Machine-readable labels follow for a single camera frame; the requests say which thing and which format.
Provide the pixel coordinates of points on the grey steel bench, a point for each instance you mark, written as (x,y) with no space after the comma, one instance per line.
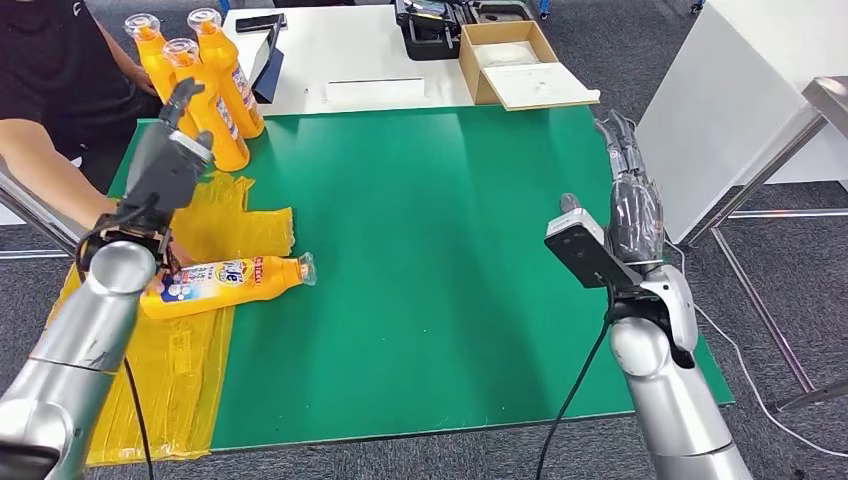
(33,212)

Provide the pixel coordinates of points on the blue leg with caster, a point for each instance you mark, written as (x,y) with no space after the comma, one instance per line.
(696,5)

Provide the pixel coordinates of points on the flat white box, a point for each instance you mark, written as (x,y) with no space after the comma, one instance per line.
(374,91)

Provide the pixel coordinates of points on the person's right forearm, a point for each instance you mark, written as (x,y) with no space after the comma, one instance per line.
(46,172)

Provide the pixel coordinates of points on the black phone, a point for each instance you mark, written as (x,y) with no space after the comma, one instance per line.
(260,22)

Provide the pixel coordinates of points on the green table mat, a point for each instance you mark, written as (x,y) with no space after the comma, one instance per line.
(430,265)

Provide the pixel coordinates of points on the person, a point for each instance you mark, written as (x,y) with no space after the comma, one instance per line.
(60,73)

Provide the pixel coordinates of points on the white foam insert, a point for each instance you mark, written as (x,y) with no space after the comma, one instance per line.
(505,55)

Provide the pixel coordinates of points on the yellow plastic sheet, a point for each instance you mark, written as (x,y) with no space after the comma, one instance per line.
(179,371)

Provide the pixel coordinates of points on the person's left forearm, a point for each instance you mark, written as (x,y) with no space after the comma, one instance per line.
(119,53)

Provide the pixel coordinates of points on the cardboard box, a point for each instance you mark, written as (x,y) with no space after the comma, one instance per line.
(472,74)

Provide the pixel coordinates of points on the white desk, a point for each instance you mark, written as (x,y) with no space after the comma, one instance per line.
(358,53)

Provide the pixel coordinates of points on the black tool case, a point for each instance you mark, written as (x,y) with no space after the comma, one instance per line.
(427,33)

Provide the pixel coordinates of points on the white box lid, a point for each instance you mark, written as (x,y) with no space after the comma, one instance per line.
(538,86)

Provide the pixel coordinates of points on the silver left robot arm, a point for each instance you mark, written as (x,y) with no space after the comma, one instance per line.
(79,358)

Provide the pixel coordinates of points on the person's left hand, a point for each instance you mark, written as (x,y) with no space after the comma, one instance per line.
(144,81)

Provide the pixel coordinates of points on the steel frame table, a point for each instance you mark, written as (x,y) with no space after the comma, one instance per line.
(828,99)

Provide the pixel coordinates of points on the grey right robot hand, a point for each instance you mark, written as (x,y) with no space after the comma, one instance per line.
(632,205)

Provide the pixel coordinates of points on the orange detergent bottle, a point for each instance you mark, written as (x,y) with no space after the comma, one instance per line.
(228,66)
(225,281)
(215,119)
(156,66)

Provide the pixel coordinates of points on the white cabinet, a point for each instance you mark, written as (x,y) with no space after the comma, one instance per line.
(715,119)

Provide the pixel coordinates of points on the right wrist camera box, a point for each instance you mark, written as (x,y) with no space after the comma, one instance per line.
(583,248)

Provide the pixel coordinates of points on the person's right hand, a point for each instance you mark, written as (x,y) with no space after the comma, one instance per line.
(169,262)

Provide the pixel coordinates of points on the blue metal leg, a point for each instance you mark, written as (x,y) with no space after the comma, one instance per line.
(544,6)

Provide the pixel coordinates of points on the tablet in dark case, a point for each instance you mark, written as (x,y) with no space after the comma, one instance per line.
(268,69)

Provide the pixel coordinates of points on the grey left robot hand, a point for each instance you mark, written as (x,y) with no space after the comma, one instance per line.
(162,169)

